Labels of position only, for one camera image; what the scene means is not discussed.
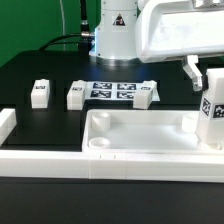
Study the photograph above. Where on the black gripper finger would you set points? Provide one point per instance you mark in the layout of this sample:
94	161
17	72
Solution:
199	81

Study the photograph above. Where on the white desk top tray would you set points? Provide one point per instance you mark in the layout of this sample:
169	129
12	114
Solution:
144	132

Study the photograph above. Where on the white U-shaped boundary fence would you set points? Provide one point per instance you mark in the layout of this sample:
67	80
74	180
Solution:
106	165

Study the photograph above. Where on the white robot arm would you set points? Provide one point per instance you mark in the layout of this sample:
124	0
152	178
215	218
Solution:
186	30

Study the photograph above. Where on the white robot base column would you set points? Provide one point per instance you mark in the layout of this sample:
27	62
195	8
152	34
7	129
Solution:
115	34

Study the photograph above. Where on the fiducial marker sheet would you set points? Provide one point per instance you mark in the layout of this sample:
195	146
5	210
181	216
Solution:
112	91

